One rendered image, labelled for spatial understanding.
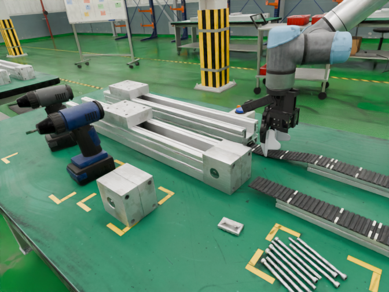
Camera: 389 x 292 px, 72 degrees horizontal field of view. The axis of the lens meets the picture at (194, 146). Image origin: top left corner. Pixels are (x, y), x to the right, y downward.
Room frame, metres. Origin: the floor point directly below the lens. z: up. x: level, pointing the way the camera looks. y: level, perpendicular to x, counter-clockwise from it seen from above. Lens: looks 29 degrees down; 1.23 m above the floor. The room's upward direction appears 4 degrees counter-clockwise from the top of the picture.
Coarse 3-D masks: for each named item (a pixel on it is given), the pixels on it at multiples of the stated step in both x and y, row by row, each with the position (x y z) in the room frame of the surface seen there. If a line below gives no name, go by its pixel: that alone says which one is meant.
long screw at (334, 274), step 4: (292, 240) 0.37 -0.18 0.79; (296, 244) 0.36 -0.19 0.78; (300, 248) 0.36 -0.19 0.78; (304, 252) 0.35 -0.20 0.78; (308, 252) 0.34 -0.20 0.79; (312, 256) 0.33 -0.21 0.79; (316, 260) 0.32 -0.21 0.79; (320, 264) 0.32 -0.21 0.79; (324, 268) 0.31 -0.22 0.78; (328, 268) 0.31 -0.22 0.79; (332, 272) 0.30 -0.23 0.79; (332, 276) 0.29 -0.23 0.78; (336, 276) 0.29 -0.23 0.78
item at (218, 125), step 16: (112, 96) 1.24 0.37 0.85; (144, 96) 1.18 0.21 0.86; (160, 96) 1.14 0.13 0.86; (160, 112) 1.00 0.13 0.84; (176, 112) 0.94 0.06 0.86; (192, 112) 0.98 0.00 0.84; (208, 112) 0.92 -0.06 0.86; (224, 112) 0.89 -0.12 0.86; (192, 128) 0.90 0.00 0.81; (208, 128) 0.83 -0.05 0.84; (224, 128) 0.78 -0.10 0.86; (240, 128) 0.75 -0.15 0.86; (256, 128) 0.80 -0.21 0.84
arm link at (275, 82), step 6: (294, 72) 0.69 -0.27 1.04; (270, 78) 0.69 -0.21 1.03; (276, 78) 0.68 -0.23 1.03; (282, 78) 0.67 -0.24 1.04; (288, 78) 0.67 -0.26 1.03; (294, 78) 0.69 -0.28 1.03; (270, 84) 0.69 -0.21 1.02; (276, 84) 0.68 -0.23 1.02; (282, 84) 0.67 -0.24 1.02; (288, 84) 0.68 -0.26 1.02; (276, 90) 0.68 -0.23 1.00; (282, 90) 0.68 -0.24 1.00
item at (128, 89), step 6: (114, 84) 1.25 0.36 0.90; (120, 84) 1.25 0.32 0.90; (126, 84) 1.24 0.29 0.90; (132, 84) 1.23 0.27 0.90; (138, 84) 1.22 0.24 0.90; (144, 84) 1.21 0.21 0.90; (114, 90) 1.21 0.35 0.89; (120, 90) 1.17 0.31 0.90; (126, 90) 1.14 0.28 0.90; (132, 90) 1.14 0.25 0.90; (138, 90) 1.16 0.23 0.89; (144, 90) 1.19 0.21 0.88; (120, 96) 1.18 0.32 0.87; (126, 96) 1.14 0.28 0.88; (132, 96) 1.14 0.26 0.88; (138, 96) 1.16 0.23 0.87
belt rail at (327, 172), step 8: (312, 168) 0.62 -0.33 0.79; (320, 168) 0.60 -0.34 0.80; (328, 176) 0.58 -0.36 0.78; (336, 176) 0.57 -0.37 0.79; (344, 176) 0.55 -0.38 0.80; (352, 184) 0.54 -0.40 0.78; (360, 184) 0.53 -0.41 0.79; (368, 184) 0.51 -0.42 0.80; (376, 192) 0.50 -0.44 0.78; (384, 192) 0.49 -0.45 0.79
